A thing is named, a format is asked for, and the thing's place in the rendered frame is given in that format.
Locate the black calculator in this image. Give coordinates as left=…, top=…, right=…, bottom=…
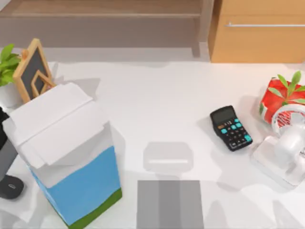
left=209, top=105, right=254, bottom=152

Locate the white and blue carton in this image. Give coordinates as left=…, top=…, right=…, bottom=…
left=1, top=82, right=123, bottom=227

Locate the open wooden shelf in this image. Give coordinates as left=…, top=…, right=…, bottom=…
left=0, top=0, right=212, bottom=57

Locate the red plant pot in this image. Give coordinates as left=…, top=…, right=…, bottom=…
left=259, top=71, right=305, bottom=124

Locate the wooden framed blackboard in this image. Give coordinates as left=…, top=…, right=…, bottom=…
left=12, top=38, right=57, bottom=104

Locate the wooden cupboard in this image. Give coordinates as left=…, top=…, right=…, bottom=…
left=208, top=0, right=305, bottom=64

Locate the white desk fan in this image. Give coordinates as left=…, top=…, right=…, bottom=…
left=252, top=104, right=305, bottom=186

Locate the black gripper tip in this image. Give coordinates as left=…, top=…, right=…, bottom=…
left=0, top=106, right=10, bottom=151

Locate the green plant in white pot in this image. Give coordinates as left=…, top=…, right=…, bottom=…
left=0, top=43, right=22, bottom=107

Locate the black computer mouse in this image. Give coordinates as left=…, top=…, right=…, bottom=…
left=0, top=175, right=25, bottom=200

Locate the long metal handle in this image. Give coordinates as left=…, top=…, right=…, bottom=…
left=224, top=21, right=305, bottom=28

